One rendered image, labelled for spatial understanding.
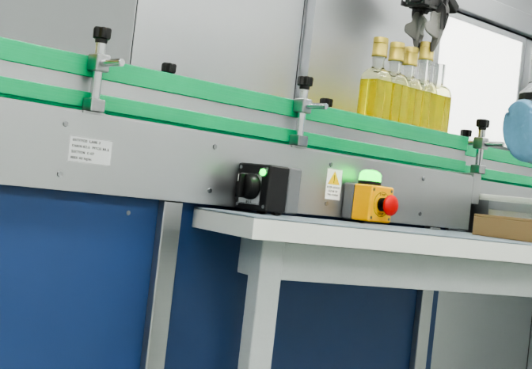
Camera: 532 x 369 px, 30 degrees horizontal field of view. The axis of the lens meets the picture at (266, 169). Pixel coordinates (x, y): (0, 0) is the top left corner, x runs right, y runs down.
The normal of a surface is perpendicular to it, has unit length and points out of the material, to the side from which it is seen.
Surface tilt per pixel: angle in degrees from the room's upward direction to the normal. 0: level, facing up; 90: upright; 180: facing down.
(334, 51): 90
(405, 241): 90
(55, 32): 90
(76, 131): 90
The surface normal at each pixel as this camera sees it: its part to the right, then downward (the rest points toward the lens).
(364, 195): -0.70, -0.10
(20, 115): 0.70, 0.06
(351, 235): 0.46, 0.03
